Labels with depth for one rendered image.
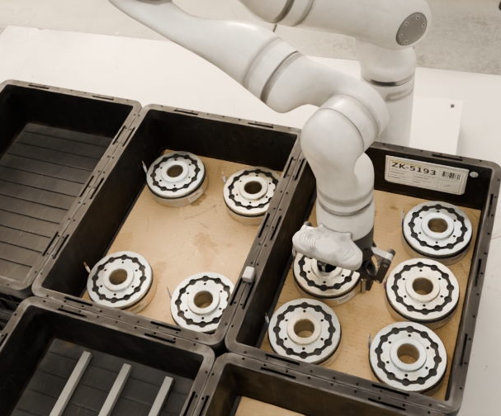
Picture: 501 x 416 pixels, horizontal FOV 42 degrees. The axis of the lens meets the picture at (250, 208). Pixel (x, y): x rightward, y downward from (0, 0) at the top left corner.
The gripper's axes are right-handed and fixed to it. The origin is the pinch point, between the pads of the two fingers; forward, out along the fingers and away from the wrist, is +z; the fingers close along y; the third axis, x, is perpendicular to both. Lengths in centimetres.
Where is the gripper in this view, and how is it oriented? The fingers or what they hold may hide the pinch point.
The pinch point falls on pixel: (346, 276)
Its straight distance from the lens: 99.3
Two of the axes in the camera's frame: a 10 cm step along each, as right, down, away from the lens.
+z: 1.2, 6.1, 7.8
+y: -8.8, -2.9, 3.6
